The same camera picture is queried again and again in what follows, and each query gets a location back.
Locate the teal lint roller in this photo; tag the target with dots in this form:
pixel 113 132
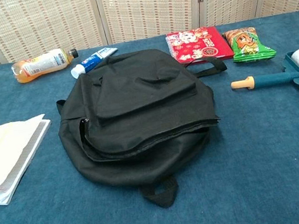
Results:
pixel 271 79

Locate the woven folding screen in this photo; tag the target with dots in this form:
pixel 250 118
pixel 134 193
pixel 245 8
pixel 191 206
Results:
pixel 147 2

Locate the blue white toothpaste tube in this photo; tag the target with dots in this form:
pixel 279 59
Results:
pixel 91 61

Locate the green orange snack bag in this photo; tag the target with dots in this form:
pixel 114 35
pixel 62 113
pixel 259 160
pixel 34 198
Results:
pixel 244 43

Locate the red spiral notebook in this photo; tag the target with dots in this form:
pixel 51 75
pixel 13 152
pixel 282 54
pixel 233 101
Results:
pixel 198 45

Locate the blue felt table cover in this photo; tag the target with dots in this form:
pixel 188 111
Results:
pixel 261 156

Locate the white book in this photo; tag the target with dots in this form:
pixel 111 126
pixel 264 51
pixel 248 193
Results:
pixel 6 154

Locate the black backpack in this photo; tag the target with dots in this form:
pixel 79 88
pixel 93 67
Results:
pixel 139 119

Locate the orange drink bottle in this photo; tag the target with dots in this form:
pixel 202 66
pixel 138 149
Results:
pixel 39 64

